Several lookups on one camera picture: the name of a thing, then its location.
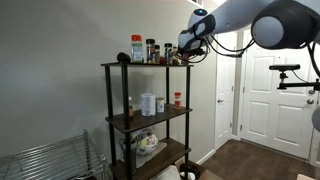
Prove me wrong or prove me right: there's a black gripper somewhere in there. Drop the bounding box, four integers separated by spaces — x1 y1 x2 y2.
179 45 207 64

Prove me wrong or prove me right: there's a red label sprinkle spice bottle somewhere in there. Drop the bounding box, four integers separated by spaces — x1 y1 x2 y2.
181 50 192 65

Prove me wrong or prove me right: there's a black cap dark spice jar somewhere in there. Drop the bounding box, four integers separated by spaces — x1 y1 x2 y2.
163 42 174 65

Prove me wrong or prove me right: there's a short black cap spice jar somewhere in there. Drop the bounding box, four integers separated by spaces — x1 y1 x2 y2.
154 44 161 65

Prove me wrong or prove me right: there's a black cap orange spice jar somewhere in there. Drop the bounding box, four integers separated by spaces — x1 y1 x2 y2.
145 38 156 65

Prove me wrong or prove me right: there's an orange cap spice bottle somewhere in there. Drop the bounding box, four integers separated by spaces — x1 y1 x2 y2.
174 91 182 110

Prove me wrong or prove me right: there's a large red cap spice jar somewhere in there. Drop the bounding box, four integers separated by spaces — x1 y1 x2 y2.
130 34 144 64

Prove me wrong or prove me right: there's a small brown sauce bottle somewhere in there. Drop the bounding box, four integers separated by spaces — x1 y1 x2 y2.
128 96 135 120

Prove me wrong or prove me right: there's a small can gold lid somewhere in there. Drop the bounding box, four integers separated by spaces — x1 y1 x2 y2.
155 97 165 114

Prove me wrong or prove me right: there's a white round canister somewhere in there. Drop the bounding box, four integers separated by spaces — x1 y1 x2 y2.
140 93 157 117

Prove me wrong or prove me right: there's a black lump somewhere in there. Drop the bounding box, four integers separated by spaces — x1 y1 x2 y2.
116 51 132 63

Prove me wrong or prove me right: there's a narrow white panel door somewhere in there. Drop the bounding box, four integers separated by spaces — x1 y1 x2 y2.
214 33 238 151

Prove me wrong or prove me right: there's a checkered mesh mat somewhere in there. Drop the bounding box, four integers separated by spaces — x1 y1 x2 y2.
134 141 168 169

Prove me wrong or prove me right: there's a wide white panel door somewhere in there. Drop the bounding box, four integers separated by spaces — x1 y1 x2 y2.
240 28 318 160

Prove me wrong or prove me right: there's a brown cardboard box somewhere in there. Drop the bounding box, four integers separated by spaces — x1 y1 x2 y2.
175 159 216 180

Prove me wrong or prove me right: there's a white roll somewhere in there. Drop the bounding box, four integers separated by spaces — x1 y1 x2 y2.
179 171 196 180

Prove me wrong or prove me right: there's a white plastic bag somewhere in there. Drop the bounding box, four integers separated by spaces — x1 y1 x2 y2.
150 164 182 180

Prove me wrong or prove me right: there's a tan box corner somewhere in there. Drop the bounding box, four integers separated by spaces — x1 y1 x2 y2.
296 173 317 180

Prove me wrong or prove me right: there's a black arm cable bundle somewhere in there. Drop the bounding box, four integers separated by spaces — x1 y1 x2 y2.
179 33 320 79

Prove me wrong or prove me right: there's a white wall vent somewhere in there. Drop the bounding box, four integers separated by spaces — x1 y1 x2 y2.
185 0 205 9

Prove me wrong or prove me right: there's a dark wood black-post shelf unit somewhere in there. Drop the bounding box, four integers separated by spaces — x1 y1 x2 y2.
100 61 194 180

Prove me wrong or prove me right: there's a black camera on stand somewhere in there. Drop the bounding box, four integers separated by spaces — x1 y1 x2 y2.
269 63 320 92

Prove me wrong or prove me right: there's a chrome wire rack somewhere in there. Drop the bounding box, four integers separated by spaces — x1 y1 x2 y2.
0 129 109 180

